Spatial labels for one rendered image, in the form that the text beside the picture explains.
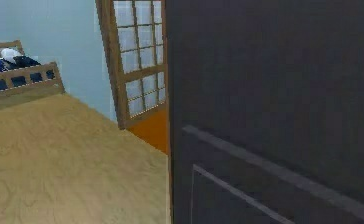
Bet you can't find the wooden glass-paned room door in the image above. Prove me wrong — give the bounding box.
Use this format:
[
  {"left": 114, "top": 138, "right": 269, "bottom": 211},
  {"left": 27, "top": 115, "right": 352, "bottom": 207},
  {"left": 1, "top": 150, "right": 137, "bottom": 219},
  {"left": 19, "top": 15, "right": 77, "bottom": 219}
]
[{"left": 95, "top": 0, "right": 169, "bottom": 130}]

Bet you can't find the dark grey cupboard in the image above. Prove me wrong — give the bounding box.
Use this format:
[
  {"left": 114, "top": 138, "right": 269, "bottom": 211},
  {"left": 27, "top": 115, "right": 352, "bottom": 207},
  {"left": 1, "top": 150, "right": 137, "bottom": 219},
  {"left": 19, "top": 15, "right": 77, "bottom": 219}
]
[{"left": 165, "top": 0, "right": 364, "bottom": 224}]

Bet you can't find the wooden slatted bed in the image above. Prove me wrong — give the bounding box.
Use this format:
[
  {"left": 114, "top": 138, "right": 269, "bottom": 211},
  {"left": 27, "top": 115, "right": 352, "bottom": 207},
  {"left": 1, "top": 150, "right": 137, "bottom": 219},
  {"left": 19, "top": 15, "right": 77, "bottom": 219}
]
[{"left": 0, "top": 40, "right": 66, "bottom": 114}]

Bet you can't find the black pillow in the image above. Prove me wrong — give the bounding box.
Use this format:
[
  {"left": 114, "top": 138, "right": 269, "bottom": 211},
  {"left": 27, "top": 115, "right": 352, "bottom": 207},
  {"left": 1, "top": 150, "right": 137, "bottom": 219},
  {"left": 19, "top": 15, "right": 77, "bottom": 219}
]
[{"left": 12, "top": 55, "right": 42, "bottom": 70}]

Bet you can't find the white pillow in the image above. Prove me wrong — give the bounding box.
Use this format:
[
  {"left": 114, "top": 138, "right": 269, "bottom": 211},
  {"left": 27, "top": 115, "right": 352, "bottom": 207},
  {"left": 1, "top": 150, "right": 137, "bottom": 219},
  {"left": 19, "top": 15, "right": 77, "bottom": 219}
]
[{"left": 0, "top": 47, "right": 24, "bottom": 65}]

